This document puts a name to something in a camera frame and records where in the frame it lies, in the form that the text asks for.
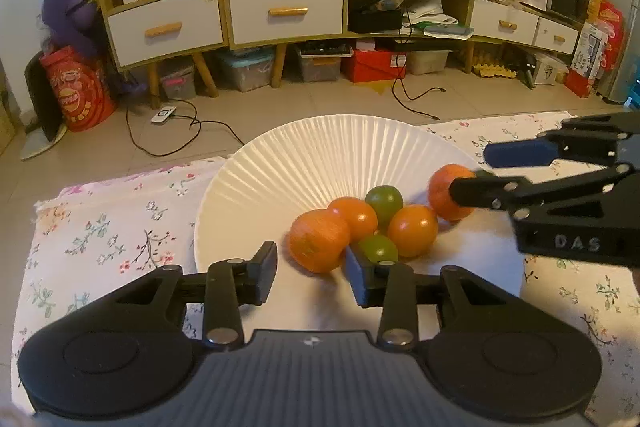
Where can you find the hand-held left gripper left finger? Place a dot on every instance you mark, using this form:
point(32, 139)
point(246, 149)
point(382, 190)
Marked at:
point(264, 274)

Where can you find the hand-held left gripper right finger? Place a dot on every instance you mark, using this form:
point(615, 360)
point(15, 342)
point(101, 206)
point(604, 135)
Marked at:
point(357, 277)

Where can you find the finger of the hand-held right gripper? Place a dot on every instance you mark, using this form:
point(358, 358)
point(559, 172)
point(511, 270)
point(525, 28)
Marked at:
point(475, 191)
point(520, 154)

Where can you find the orange tomato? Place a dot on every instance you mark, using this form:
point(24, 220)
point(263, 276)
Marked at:
point(412, 230)
point(442, 194)

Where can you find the orange tangerine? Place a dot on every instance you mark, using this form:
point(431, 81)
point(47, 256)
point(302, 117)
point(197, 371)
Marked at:
point(356, 214)
point(319, 241)

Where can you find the white ribbed plate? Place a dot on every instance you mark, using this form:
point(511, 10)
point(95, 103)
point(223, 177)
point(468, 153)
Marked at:
point(325, 157)

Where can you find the white printed carton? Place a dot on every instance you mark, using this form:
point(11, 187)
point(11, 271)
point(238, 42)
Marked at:
point(547, 69)

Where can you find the yellow egg cartons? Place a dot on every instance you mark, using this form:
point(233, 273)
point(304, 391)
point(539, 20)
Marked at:
point(492, 68)

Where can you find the red printed carton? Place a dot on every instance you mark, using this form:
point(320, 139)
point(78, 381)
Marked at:
point(580, 82)

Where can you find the red shoe box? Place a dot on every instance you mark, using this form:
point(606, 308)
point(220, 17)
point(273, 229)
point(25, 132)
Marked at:
point(372, 67)

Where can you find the pile of white papers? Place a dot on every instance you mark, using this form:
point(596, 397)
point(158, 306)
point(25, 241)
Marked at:
point(432, 9)

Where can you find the floral tablecloth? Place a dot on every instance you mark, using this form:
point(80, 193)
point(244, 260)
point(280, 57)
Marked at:
point(100, 232)

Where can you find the small white floor device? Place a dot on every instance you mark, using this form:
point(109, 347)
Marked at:
point(163, 114)

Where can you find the black box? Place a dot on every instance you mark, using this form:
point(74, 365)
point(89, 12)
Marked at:
point(375, 19)

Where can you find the clear storage box blue lid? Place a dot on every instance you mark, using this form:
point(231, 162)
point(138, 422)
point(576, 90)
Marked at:
point(245, 72)

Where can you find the small clear storage box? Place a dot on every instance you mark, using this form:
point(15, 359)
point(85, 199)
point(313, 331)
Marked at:
point(177, 82)

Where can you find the red printed bag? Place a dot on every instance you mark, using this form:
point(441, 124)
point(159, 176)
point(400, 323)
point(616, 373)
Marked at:
point(75, 92)

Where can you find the black panel on white base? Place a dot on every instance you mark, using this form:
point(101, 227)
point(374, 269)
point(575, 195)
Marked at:
point(37, 102)

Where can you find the purple plush toy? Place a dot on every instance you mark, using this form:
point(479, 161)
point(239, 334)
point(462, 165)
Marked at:
point(67, 12)

